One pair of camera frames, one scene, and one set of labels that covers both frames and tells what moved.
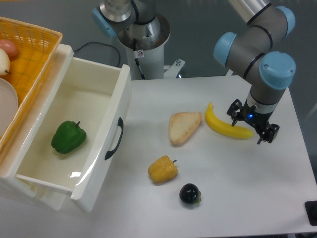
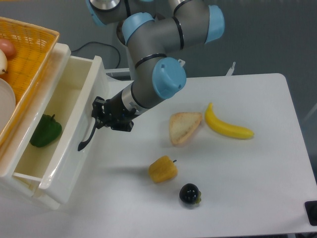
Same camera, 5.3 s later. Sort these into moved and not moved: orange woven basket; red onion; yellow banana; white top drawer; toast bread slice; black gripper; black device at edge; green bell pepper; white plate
Moved: black gripper; green bell pepper; white top drawer
Not moved: white plate; red onion; toast bread slice; yellow banana; orange woven basket; black device at edge
